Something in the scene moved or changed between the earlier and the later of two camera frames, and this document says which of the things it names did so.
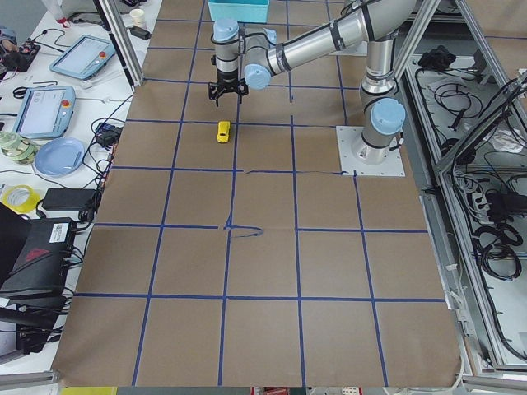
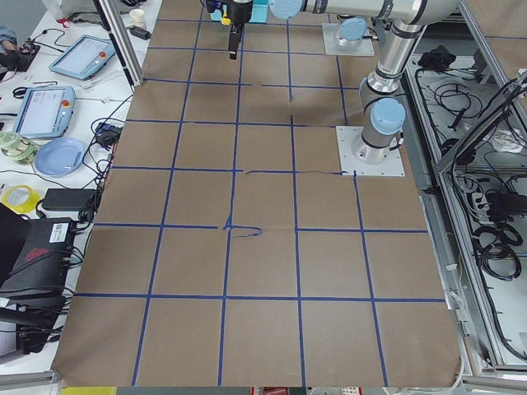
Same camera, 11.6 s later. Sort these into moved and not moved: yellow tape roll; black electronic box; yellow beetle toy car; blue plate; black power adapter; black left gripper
Moved: yellow beetle toy car; black left gripper
Not moved: yellow tape roll; black electronic box; black power adapter; blue plate
